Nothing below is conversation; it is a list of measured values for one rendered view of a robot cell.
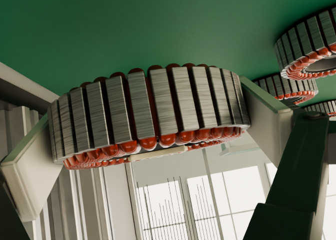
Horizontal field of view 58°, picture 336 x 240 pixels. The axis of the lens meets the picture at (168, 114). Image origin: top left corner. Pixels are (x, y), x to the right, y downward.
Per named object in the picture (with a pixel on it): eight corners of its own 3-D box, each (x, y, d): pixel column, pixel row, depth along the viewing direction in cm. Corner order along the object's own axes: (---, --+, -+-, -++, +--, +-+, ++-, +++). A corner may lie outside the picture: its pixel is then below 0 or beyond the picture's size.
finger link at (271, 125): (276, 112, 13) (294, 109, 13) (232, 76, 19) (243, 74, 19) (279, 174, 14) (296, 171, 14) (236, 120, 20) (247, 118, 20)
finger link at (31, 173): (37, 221, 13) (20, 224, 13) (71, 151, 20) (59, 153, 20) (14, 161, 12) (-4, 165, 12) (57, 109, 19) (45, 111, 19)
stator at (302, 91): (323, 72, 47) (330, 95, 46) (259, 95, 54) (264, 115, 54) (292, 63, 39) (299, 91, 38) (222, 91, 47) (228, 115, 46)
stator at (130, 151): (1, 86, 13) (10, 174, 12) (262, 38, 13) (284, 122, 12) (81, 124, 24) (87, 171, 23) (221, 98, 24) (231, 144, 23)
